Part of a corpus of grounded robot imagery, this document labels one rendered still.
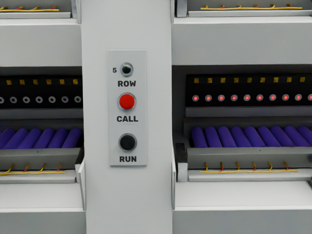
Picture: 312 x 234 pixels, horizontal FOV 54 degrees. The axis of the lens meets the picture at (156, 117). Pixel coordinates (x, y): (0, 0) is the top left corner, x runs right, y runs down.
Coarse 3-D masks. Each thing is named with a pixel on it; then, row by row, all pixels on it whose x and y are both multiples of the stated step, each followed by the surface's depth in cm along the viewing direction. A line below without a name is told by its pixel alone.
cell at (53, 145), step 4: (60, 128) 48; (64, 128) 48; (56, 132) 47; (60, 132) 46; (64, 132) 47; (68, 132) 48; (56, 136) 45; (60, 136) 45; (64, 136) 46; (52, 140) 44; (56, 140) 44; (60, 140) 45; (64, 140) 46; (52, 144) 43; (56, 144) 43; (60, 144) 44; (48, 148) 42
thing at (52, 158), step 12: (0, 156) 39; (12, 156) 40; (24, 156) 40; (36, 156) 40; (48, 156) 40; (60, 156) 40; (72, 156) 40; (0, 168) 40; (12, 168) 40; (24, 168) 40; (36, 168) 40; (48, 168) 40; (60, 168) 40; (72, 168) 40
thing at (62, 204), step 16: (0, 112) 49; (16, 112) 49; (32, 112) 49; (48, 112) 49; (64, 112) 49; (80, 112) 49; (80, 160) 38; (0, 176) 39; (16, 176) 39; (32, 176) 39; (48, 176) 39; (80, 176) 32; (0, 192) 36; (16, 192) 36; (32, 192) 36; (48, 192) 36; (64, 192) 36; (80, 192) 36; (0, 208) 34; (16, 208) 34; (32, 208) 34; (48, 208) 34; (64, 208) 34; (80, 208) 34; (0, 224) 34; (16, 224) 34; (32, 224) 34; (48, 224) 34; (64, 224) 34; (80, 224) 34
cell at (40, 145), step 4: (48, 128) 48; (44, 132) 46; (48, 132) 46; (52, 132) 47; (40, 136) 45; (44, 136) 45; (48, 136) 46; (52, 136) 47; (40, 140) 44; (44, 140) 44; (48, 140) 45; (36, 144) 43; (40, 144) 43; (44, 144) 44; (48, 144) 45; (32, 148) 42; (36, 148) 42; (40, 148) 42; (44, 148) 43
